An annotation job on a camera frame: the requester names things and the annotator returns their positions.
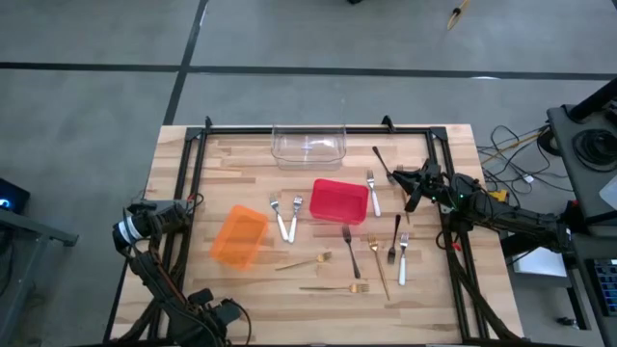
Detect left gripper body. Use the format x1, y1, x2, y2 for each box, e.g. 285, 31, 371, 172
185, 287, 245, 347

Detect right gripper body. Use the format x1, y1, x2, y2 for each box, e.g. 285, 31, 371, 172
417, 160, 458, 212

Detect black fork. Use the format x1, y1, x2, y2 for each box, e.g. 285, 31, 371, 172
341, 224, 362, 280
371, 146, 399, 187
387, 213, 402, 266

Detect white-handled silver fork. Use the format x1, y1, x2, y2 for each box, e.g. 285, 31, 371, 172
268, 193, 290, 243
397, 232, 411, 287
287, 195, 305, 245
365, 169, 383, 218

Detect red plastic bin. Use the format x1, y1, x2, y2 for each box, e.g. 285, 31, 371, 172
308, 177, 370, 227

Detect orange plastic bin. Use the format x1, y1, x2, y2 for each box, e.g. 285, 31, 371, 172
208, 203, 270, 272

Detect clear plastic bin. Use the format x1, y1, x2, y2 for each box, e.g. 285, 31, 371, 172
270, 123, 348, 172

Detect white paper pad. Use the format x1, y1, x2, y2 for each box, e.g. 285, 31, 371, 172
510, 246, 569, 279

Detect grey equipment cart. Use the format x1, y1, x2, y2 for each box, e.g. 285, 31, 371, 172
546, 103, 617, 347

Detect yellow and black tool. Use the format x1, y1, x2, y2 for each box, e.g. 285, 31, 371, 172
445, 0, 471, 32

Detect white sheet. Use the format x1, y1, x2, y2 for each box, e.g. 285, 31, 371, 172
599, 173, 617, 211

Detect grey side table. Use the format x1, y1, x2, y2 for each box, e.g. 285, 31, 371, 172
0, 206, 80, 347

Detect control keypad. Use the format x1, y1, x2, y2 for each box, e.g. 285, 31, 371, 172
591, 257, 617, 314

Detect black computer tower blue lights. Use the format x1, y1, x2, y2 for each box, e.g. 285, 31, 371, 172
0, 176, 31, 216

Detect yellow cable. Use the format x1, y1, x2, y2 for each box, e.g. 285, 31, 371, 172
480, 128, 550, 165

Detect tangle of black cables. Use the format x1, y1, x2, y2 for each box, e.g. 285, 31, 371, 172
476, 123, 573, 194

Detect black cable coil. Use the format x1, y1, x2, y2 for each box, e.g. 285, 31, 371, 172
572, 127, 617, 174

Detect black post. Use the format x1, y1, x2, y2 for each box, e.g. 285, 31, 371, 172
566, 76, 617, 124

